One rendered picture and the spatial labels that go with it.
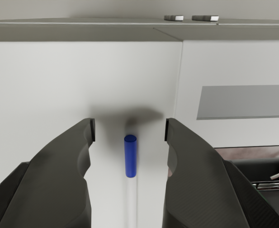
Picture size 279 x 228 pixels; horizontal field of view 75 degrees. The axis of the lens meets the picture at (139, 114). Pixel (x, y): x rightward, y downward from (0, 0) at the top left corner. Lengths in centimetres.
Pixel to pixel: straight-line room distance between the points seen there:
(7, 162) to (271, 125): 23
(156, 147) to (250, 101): 9
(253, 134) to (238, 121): 2
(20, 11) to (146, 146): 111
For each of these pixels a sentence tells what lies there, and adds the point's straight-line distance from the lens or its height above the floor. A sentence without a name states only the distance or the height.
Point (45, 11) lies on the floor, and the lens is 116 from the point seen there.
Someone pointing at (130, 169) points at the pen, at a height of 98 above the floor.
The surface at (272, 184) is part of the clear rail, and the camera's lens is 38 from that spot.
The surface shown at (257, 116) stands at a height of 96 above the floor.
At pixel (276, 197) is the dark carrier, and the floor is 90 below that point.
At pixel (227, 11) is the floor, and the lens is 122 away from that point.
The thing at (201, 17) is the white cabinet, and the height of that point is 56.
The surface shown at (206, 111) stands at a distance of 16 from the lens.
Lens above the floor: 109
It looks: 61 degrees down
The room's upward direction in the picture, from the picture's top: 172 degrees clockwise
